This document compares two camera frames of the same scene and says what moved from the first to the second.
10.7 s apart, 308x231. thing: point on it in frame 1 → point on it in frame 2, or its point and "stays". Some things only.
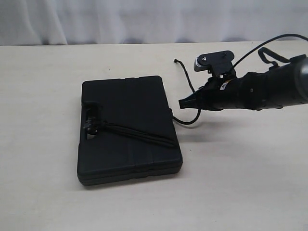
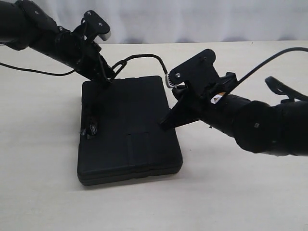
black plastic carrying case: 140,103 stays
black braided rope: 96,125 → 92,128
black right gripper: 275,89 → 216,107
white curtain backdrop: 64,22 stays
